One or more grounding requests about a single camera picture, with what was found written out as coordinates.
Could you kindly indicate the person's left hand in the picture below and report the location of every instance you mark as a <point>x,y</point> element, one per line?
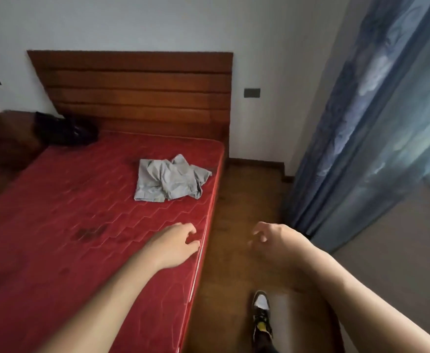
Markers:
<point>170,248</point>

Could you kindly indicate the person's right hand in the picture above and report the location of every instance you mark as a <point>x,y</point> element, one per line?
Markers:
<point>284,246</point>

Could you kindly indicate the grey trousers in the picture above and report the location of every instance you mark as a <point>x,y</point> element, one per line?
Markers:
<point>167,180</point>

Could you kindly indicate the person's left forearm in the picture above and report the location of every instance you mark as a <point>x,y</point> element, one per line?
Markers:
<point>101,312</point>

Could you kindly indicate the person's right forearm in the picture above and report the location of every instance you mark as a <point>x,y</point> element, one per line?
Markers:
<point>369,312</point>

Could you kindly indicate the person's right shoe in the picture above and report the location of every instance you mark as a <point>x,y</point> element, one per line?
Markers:
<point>262,312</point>

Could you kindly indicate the red quilted mattress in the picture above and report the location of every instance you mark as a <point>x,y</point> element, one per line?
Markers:
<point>71,216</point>

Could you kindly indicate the blue curtain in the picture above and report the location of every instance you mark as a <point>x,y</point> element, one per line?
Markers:
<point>376,124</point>

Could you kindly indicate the black bag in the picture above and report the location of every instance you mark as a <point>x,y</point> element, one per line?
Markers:
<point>66,130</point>

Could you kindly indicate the wooden headboard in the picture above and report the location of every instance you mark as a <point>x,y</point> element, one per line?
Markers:
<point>137,91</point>

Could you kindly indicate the wooden nightstand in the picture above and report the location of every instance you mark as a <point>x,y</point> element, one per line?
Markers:
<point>9,139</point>

